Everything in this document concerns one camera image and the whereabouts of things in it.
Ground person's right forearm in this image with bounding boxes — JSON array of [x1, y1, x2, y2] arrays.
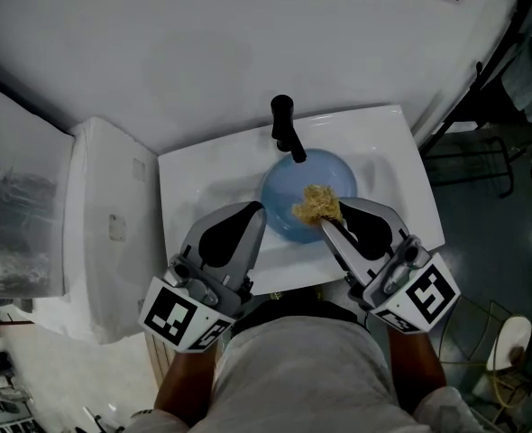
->
[[386, 327, 447, 417]]

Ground person's black trousers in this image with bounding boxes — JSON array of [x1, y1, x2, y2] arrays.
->
[[229, 296, 371, 340]]

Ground green wire rack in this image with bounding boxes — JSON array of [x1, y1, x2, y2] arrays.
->
[[437, 295, 513, 367]]

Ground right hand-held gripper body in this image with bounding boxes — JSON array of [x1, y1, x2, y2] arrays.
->
[[344, 234, 463, 334]]

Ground plastic-wrapped white panel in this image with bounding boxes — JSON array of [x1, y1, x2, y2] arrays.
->
[[0, 77, 76, 299]]

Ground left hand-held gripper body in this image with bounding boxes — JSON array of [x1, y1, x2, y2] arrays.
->
[[138, 253, 255, 355]]

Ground white ceramic sink basin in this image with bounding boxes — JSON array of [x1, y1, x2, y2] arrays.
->
[[157, 103, 446, 297]]

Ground person's white shirt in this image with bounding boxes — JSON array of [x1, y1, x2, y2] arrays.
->
[[125, 316, 486, 433]]

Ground blue plastic bowl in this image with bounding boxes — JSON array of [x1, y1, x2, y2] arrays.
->
[[260, 148, 360, 244]]

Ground person's left forearm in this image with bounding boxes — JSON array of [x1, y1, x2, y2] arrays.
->
[[153, 347, 217, 426]]

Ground black metal clothes rack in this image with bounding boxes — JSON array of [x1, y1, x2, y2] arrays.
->
[[421, 0, 532, 200]]

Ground black faucet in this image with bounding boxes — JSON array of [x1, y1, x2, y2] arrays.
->
[[270, 94, 307, 164]]

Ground yellow fibrous loofah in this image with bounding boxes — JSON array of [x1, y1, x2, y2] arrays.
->
[[291, 183, 343, 226]]

